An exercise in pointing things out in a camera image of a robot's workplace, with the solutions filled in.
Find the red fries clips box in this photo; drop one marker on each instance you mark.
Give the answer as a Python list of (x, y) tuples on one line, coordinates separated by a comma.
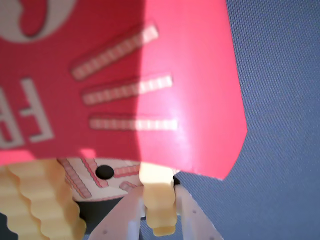
[(175, 75)]

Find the yellow crinkle fry clip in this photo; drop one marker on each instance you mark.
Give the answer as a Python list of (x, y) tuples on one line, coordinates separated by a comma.
[(13, 200), (160, 200), (57, 200)]

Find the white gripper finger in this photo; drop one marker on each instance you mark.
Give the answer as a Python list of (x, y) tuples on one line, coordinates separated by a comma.
[(125, 212), (197, 220)]

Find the grey mat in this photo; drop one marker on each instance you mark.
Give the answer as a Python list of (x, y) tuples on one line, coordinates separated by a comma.
[(275, 125)]

